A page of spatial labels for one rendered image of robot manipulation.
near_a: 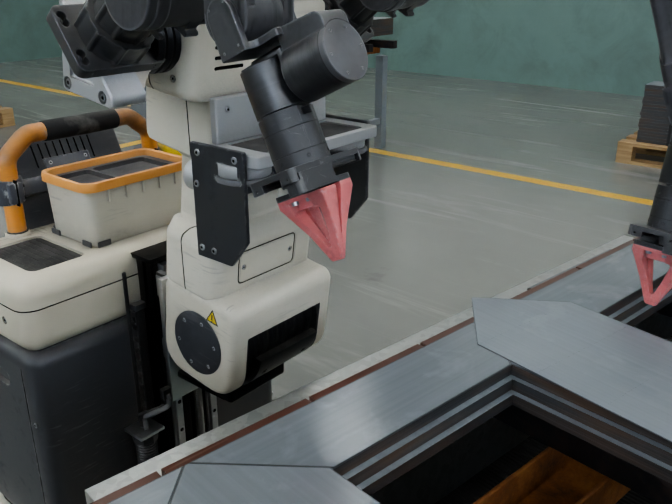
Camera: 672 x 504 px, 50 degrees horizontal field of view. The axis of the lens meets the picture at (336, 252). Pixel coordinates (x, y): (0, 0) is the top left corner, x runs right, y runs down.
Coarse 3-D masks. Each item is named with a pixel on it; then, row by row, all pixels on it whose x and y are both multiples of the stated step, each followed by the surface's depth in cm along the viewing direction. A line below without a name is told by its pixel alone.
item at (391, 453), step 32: (640, 320) 97; (480, 384) 76; (512, 384) 79; (544, 384) 77; (448, 416) 73; (480, 416) 75; (544, 416) 76; (576, 416) 74; (608, 416) 72; (384, 448) 68; (416, 448) 70; (608, 448) 71; (640, 448) 70; (352, 480) 64; (384, 480) 67
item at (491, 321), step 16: (496, 304) 93; (512, 304) 93; (528, 304) 93; (544, 304) 93; (560, 304) 93; (480, 320) 89; (496, 320) 89; (512, 320) 89; (528, 320) 89; (480, 336) 85
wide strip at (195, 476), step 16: (192, 464) 64; (208, 464) 64; (224, 464) 64; (192, 480) 62; (208, 480) 62; (224, 480) 62; (240, 480) 62; (256, 480) 62; (272, 480) 62; (288, 480) 62; (304, 480) 62; (320, 480) 62; (336, 480) 62; (176, 496) 60; (192, 496) 60; (208, 496) 60; (224, 496) 60; (240, 496) 60; (256, 496) 60; (272, 496) 60; (288, 496) 60; (304, 496) 60; (320, 496) 60; (336, 496) 60; (352, 496) 60; (368, 496) 60
